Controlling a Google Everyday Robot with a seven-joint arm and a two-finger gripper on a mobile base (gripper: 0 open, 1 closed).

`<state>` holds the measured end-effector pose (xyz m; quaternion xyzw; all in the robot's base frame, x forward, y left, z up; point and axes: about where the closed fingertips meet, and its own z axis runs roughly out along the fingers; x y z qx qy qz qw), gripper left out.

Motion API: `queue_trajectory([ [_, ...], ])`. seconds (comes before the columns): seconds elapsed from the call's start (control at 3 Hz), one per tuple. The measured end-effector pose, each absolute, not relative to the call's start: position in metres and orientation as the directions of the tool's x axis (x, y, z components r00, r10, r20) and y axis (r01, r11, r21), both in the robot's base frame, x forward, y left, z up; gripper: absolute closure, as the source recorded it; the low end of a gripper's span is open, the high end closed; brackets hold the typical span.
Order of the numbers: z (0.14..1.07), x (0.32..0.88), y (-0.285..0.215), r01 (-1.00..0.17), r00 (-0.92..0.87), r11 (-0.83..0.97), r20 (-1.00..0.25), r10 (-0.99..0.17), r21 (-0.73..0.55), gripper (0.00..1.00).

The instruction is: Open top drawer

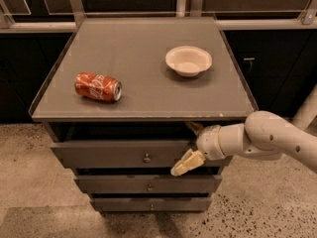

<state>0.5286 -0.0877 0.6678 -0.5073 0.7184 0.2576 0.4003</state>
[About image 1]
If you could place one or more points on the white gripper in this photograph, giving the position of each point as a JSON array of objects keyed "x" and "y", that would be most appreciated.
[{"x": 208, "y": 143}]

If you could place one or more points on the grey top drawer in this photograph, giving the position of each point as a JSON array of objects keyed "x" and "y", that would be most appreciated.
[{"x": 120, "y": 154}]

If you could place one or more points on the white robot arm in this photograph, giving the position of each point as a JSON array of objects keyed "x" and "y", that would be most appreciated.
[{"x": 263, "y": 136}]

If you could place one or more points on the grey drawer cabinet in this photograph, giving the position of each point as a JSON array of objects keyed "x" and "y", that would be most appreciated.
[{"x": 156, "y": 101}]

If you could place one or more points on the grey middle drawer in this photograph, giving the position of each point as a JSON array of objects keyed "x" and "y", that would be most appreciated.
[{"x": 148, "y": 184}]

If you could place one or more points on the white paper bowl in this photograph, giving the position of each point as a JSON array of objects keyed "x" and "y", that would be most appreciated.
[{"x": 188, "y": 61}]

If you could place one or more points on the red crushed soda can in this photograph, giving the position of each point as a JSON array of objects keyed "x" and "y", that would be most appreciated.
[{"x": 98, "y": 87}]

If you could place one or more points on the metal railing frame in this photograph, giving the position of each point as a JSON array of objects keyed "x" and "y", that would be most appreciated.
[{"x": 61, "y": 16}]

